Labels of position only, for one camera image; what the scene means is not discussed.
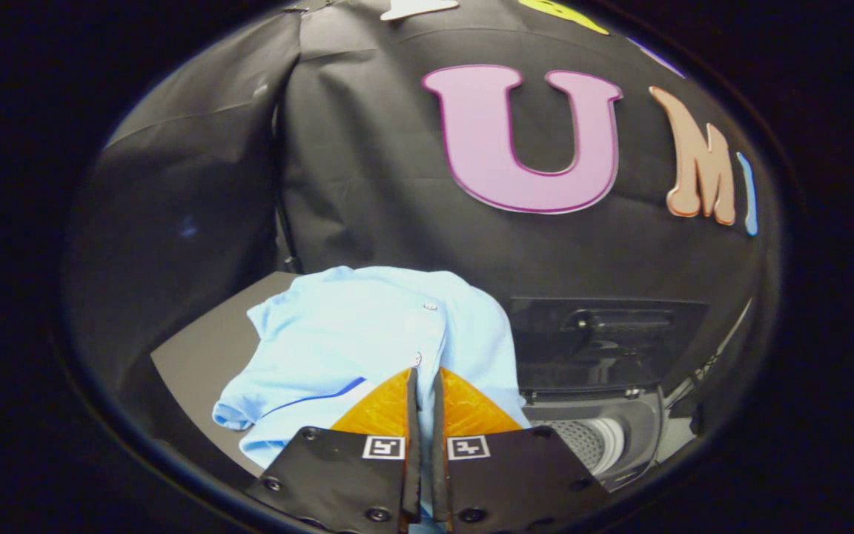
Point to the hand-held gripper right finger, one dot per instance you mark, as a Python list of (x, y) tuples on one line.
[(438, 460)]

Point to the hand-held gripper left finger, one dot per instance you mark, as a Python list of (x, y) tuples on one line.
[(412, 460)]

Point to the light blue shirt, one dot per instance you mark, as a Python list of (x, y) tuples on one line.
[(353, 334)]

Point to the dark washing machine lid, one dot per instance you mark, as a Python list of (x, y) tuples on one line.
[(538, 348)]

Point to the dark cabinet with cream door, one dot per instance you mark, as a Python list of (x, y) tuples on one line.
[(197, 363)]

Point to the black backdrop cloth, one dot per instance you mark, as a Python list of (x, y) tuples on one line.
[(382, 185)]

